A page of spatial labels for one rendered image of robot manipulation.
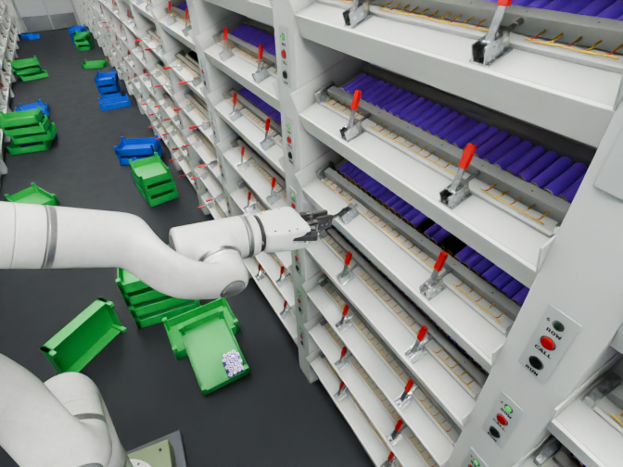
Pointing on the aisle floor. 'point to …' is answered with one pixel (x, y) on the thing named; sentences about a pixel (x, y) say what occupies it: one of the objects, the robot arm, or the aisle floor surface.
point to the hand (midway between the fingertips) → (321, 220)
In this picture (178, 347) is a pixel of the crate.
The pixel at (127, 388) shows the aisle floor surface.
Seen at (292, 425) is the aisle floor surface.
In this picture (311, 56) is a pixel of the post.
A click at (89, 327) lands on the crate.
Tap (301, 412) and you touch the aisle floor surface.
